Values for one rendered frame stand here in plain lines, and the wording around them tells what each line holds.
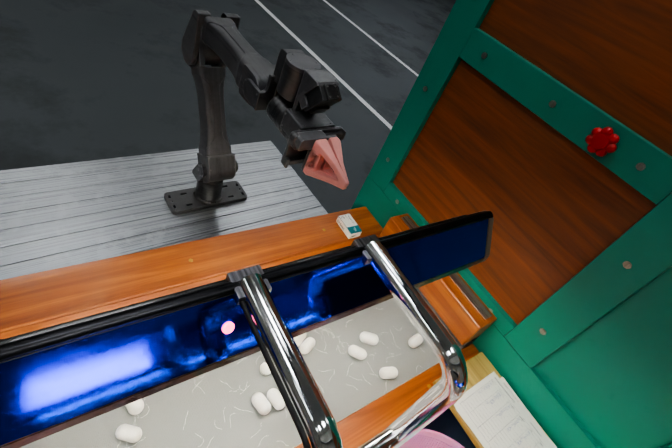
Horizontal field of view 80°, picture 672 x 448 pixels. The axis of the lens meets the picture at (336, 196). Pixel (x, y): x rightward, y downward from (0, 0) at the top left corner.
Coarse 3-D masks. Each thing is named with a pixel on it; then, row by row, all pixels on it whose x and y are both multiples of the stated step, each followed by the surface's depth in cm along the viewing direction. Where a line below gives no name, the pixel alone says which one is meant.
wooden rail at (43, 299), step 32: (288, 224) 93; (320, 224) 97; (128, 256) 73; (160, 256) 76; (192, 256) 78; (224, 256) 80; (256, 256) 83; (288, 256) 86; (0, 288) 62; (32, 288) 64; (64, 288) 65; (96, 288) 67; (128, 288) 69; (160, 288) 71; (0, 320) 59; (32, 320) 60; (64, 320) 62
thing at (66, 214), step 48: (240, 144) 125; (0, 192) 85; (48, 192) 89; (96, 192) 93; (144, 192) 98; (288, 192) 116; (0, 240) 78; (48, 240) 81; (96, 240) 84; (144, 240) 88; (192, 240) 92
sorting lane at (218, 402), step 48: (336, 336) 79; (384, 336) 82; (192, 384) 64; (240, 384) 66; (336, 384) 72; (384, 384) 75; (96, 432) 55; (144, 432) 57; (192, 432) 59; (240, 432) 61; (288, 432) 63
